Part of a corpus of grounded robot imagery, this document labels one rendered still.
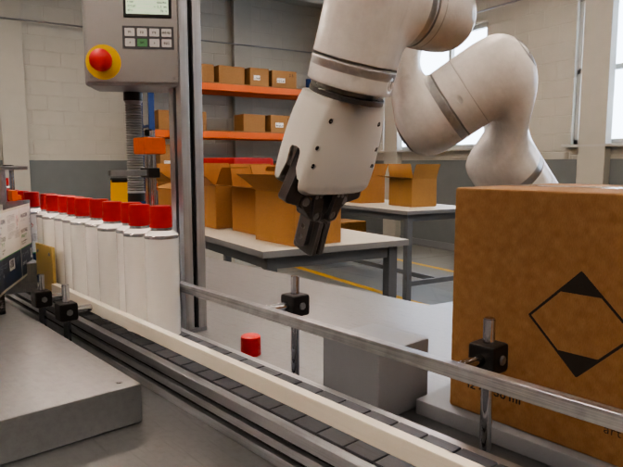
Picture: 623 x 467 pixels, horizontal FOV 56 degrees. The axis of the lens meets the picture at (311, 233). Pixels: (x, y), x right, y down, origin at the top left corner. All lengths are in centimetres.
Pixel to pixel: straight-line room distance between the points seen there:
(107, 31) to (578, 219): 83
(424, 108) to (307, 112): 41
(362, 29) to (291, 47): 943
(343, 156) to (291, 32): 945
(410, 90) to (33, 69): 792
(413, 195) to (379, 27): 460
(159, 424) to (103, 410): 7
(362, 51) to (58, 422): 52
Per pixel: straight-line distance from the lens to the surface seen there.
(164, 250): 90
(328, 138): 56
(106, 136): 876
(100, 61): 110
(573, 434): 70
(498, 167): 102
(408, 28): 57
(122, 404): 77
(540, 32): 725
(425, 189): 519
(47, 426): 74
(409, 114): 95
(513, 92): 96
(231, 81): 861
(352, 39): 55
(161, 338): 86
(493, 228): 70
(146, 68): 112
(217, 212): 339
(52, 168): 863
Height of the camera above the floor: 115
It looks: 7 degrees down
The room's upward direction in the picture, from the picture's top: straight up
